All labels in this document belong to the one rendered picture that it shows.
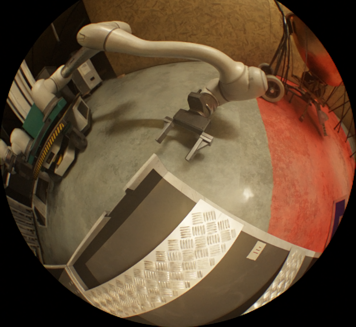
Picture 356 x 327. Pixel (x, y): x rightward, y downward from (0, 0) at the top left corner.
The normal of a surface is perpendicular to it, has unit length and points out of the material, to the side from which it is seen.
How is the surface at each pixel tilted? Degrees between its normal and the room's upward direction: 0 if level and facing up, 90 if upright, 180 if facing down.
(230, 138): 0
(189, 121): 9
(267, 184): 0
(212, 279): 1
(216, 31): 90
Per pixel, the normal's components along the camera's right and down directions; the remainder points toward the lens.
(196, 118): -0.28, -0.39
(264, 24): -0.30, 0.84
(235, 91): -0.48, 0.88
